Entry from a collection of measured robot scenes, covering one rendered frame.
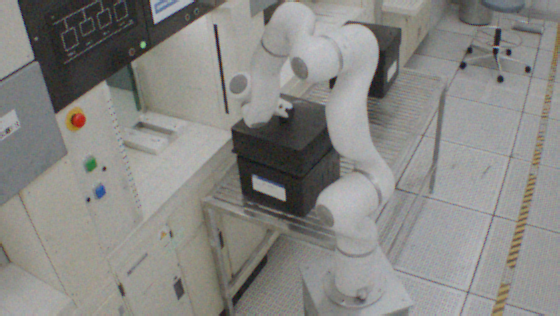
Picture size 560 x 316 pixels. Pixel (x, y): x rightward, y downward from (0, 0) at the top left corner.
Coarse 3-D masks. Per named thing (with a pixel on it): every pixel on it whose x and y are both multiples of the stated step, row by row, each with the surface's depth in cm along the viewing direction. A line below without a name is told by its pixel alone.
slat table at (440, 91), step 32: (320, 96) 254; (384, 96) 249; (416, 96) 248; (384, 128) 228; (416, 128) 227; (352, 160) 212; (384, 160) 210; (224, 192) 202; (256, 224) 191; (288, 224) 186; (320, 224) 185; (256, 256) 249; (224, 288) 228
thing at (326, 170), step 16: (240, 160) 190; (320, 160) 185; (336, 160) 196; (240, 176) 195; (256, 176) 189; (272, 176) 184; (288, 176) 179; (304, 176) 179; (320, 176) 189; (336, 176) 201; (256, 192) 194; (272, 192) 189; (288, 192) 184; (304, 192) 182; (320, 192) 193; (288, 208) 189; (304, 208) 185
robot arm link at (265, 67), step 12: (264, 48) 137; (252, 60) 145; (264, 60) 140; (276, 60) 139; (252, 72) 147; (264, 72) 145; (276, 72) 146; (252, 84) 148; (264, 84) 147; (276, 84) 149; (252, 96) 149; (264, 96) 148; (276, 96) 150; (252, 108) 151; (264, 108) 151; (252, 120) 155; (264, 120) 156
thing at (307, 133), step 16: (288, 96) 197; (304, 112) 187; (320, 112) 187; (240, 128) 182; (256, 128) 181; (272, 128) 181; (288, 128) 180; (304, 128) 179; (320, 128) 179; (240, 144) 184; (256, 144) 179; (272, 144) 175; (288, 144) 173; (304, 144) 172; (320, 144) 180; (256, 160) 183; (272, 160) 179; (288, 160) 174; (304, 160) 173
